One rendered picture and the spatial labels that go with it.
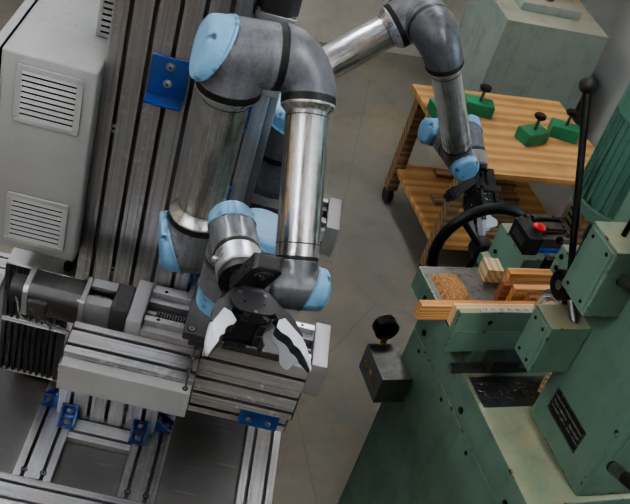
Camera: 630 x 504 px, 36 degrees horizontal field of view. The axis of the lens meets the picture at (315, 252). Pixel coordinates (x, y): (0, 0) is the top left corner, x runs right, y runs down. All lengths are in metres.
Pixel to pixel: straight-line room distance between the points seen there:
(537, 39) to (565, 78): 0.26
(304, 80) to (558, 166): 2.07
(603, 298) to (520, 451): 0.40
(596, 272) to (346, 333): 1.67
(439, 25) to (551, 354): 0.86
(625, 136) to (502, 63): 2.39
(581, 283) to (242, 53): 0.73
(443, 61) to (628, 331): 0.86
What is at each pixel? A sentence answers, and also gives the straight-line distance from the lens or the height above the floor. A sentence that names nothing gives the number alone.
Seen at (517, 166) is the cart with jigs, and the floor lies 0.53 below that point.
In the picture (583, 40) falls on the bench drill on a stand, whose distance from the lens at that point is 4.37.
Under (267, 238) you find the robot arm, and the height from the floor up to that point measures 1.05.
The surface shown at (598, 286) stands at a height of 1.22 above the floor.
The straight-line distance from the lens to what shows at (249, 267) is 1.38.
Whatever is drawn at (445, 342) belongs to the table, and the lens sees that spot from 2.08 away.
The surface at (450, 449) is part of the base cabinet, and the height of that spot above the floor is 0.64.
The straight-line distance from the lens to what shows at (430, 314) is 2.04.
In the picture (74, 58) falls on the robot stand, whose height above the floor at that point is 1.23.
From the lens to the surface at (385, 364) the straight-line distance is 2.34.
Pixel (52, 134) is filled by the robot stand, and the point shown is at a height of 1.07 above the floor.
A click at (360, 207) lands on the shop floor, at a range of 3.94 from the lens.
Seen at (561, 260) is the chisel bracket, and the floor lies 1.04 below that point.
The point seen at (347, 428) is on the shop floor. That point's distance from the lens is 3.03.
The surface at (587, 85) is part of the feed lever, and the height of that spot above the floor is 1.44.
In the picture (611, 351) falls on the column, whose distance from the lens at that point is 1.89.
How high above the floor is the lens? 2.16
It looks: 37 degrees down
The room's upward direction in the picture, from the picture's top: 18 degrees clockwise
